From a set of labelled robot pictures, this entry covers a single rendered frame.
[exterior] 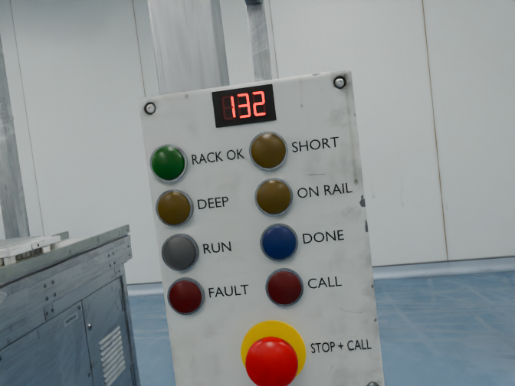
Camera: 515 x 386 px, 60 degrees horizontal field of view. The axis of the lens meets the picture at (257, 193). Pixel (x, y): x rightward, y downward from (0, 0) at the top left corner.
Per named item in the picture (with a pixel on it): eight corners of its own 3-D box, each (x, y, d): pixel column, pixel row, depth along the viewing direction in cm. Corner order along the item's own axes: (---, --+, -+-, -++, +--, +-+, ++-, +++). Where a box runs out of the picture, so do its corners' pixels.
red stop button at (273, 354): (300, 393, 33) (294, 340, 32) (247, 397, 33) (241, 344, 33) (300, 365, 37) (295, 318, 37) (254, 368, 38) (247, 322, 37)
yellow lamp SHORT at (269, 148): (287, 166, 34) (283, 130, 34) (252, 170, 34) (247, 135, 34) (288, 166, 35) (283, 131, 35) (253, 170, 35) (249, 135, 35)
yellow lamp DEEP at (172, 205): (191, 224, 35) (187, 189, 35) (157, 227, 35) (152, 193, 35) (194, 223, 36) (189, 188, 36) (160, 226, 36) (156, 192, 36)
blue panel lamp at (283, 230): (298, 259, 34) (294, 224, 34) (263, 263, 35) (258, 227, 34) (298, 257, 35) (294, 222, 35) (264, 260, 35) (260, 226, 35)
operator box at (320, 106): (386, 398, 35) (351, 67, 34) (178, 412, 37) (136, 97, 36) (374, 364, 41) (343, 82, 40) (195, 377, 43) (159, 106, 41)
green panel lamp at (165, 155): (185, 178, 35) (181, 143, 35) (152, 182, 35) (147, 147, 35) (188, 178, 36) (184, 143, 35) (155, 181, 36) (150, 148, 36)
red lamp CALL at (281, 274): (303, 305, 34) (300, 269, 34) (268, 308, 35) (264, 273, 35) (303, 302, 35) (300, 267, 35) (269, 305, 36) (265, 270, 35)
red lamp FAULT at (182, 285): (203, 313, 35) (198, 279, 35) (169, 316, 36) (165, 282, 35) (205, 310, 36) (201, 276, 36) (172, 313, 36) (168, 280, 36)
